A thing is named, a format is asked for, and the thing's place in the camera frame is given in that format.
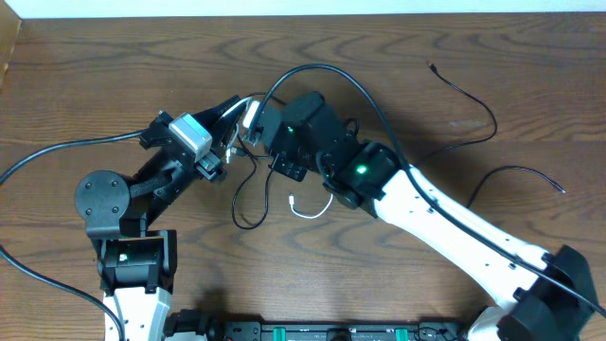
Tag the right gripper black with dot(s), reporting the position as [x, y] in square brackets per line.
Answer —
[285, 165]

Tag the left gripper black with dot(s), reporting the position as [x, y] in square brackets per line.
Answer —
[218, 133]

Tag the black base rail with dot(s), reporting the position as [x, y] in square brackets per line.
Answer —
[215, 326]

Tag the wooden side panel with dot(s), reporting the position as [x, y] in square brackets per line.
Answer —
[9, 30]

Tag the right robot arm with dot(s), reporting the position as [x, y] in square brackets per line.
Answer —
[537, 295]

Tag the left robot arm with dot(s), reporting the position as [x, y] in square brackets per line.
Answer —
[137, 264]

